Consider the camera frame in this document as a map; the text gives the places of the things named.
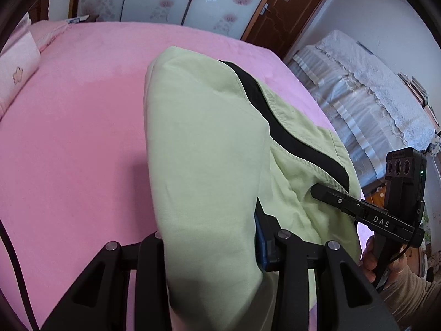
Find wooden drawer cabinet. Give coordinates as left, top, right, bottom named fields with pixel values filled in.
left=364, top=185, right=425, bottom=277

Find pink bed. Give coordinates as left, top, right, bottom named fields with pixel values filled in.
left=0, top=19, right=366, bottom=331

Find person's right hand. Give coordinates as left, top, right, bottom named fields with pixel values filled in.
left=360, top=235, right=411, bottom=291

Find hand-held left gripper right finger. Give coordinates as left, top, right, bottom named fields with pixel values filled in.
left=253, top=197, right=401, bottom=331

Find person's right forearm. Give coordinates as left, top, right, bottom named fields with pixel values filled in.
left=377, top=265, right=441, bottom=331

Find pink flower pillow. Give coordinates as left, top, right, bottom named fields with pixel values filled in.
left=0, top=30, right=42, bottom=118

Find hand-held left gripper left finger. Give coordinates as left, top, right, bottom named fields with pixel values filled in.
left=41, top=231, right=173, bottom=331

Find stack of books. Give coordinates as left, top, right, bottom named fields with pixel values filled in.
left=397, top=71, right=441, bottom=134

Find green and black hooded jacket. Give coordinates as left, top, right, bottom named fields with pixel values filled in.
left=142, top=45, right=363, bottom=331

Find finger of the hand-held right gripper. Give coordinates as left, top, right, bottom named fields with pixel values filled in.
left=310, top=183, right=366, bottom=220

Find wooden bed frame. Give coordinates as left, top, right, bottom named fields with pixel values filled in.
left=28, top=0, right=51, bottom=23

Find pink flat pillow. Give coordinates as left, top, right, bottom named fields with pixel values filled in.
left=30, top=20, right=69, bottom=53

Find brown wooden door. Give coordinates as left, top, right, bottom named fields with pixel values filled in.
left=239, top=0, right=334, bottom=62

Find black cable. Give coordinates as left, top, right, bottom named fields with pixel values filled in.
left=0, top=219, right=41, bottom=331

